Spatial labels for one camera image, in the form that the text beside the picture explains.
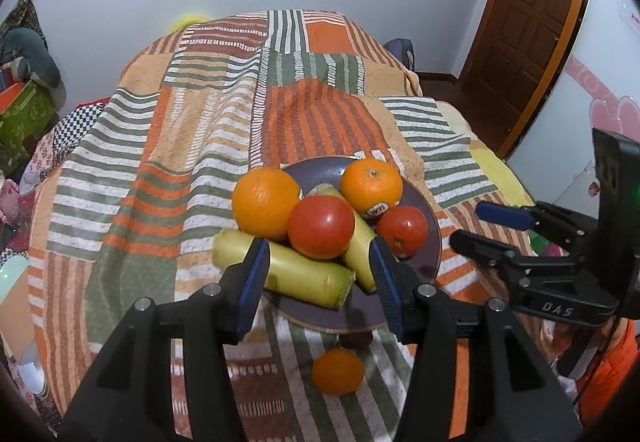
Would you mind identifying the dark red plum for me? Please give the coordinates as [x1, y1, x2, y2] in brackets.
[338, 331, 373, 350]

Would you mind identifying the large orange with sticker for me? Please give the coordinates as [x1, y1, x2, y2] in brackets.
[231, 167, 302, 241]

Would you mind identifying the dark purple round plate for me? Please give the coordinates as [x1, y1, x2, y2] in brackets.
[265, 156, 442, 334]

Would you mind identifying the red tomato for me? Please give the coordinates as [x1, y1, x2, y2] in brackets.
[376, 206, 428, 259]
[288, 195, 355, 260]

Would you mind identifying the brown wooden door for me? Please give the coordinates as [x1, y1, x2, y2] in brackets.
[460, 0, 587, 158]

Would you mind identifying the patchwork striped bedspread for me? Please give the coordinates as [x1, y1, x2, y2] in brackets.
[28, 10, 532, 410]

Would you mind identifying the small mandarin orange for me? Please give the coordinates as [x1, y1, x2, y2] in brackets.
[311, 348, 364, 396]

